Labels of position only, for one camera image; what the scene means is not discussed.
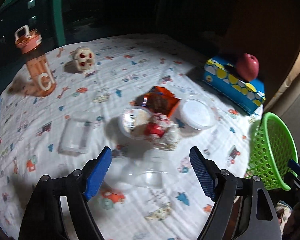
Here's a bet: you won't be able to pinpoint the red apple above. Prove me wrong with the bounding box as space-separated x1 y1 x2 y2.
236 53 259 82

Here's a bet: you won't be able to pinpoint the clear plastic cup with label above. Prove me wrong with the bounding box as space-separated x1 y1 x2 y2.
118 106 152 140

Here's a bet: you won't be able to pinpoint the round clear lidded container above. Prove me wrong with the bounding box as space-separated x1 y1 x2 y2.
179 97 216 131

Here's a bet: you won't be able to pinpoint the orange water bottle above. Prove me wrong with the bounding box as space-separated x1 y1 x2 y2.
14 25 56 98

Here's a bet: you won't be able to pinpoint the red white wrapper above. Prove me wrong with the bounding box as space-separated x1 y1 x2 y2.
144 113 180 151

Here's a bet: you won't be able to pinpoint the green plastic mesh basket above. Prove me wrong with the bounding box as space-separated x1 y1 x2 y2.
245 112 298 191

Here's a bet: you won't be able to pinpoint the white printed bed sheet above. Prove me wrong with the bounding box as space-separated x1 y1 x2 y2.
0 35 263 239

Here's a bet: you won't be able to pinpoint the clear plastic dome cup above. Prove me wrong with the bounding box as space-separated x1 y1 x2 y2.
123 148 178 189

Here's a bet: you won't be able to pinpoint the orange snack wrapper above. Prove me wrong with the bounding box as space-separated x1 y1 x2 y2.
141 86 180 118

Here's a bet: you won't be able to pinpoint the blue tissue box yellow dots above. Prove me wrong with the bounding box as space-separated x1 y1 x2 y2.
203 56 266 115

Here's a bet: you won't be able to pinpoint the clear rectangular plastic box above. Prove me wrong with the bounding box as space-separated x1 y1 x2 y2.
60 116 93 154

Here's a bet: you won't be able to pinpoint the white skull toy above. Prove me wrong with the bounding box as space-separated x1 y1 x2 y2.
72 47 95 72

